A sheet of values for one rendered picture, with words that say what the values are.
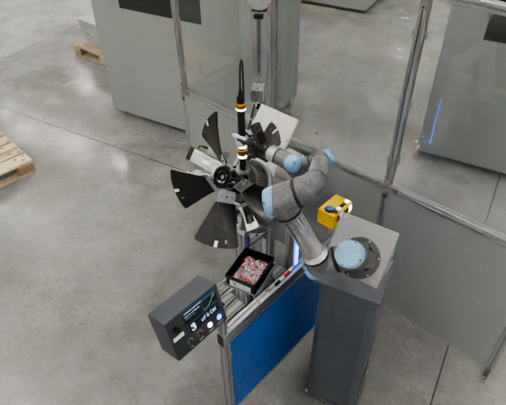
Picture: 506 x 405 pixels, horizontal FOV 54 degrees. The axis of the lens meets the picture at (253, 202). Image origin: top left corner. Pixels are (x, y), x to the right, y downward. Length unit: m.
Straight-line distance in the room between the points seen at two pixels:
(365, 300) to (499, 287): 0.90
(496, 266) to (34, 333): 2.80
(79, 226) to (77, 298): 0.76
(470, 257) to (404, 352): 0.82
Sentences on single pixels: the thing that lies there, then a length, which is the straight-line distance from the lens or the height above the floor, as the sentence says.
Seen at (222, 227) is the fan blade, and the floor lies 1.01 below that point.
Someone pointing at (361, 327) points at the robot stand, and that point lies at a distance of 2.44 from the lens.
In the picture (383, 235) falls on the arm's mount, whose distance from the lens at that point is 2.31.
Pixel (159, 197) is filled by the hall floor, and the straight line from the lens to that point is 4.35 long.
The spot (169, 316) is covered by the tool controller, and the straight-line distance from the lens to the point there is 1.88.
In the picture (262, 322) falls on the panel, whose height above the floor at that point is 0.67.
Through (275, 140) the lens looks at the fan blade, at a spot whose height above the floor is 1.41.
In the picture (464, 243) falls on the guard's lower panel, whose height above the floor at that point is 0.86.
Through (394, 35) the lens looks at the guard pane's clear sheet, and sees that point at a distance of 2.53.
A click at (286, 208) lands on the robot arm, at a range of 1.85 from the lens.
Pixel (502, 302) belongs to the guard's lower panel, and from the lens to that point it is 2.99.
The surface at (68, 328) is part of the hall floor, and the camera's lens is 3.58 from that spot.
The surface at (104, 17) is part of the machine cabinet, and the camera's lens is 5.14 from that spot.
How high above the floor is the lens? 2.73
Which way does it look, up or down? 40 degrees down
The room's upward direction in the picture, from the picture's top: 1 degrees counter-clockwise
